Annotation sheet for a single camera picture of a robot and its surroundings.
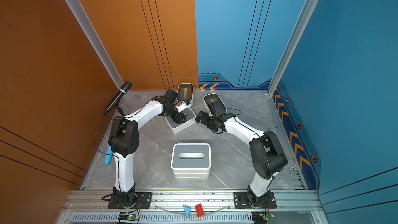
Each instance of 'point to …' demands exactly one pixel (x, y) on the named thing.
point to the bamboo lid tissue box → (193, 179)
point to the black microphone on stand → (125, 88)
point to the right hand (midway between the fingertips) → (201, 121)
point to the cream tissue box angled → (213, 103)
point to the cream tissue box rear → (186, 91)
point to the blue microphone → (109, 155)
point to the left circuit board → (128, 215)
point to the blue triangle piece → (187, 210)
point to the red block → (199, 210)
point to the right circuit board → (260, 217)
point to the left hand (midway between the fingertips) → (183, 114)
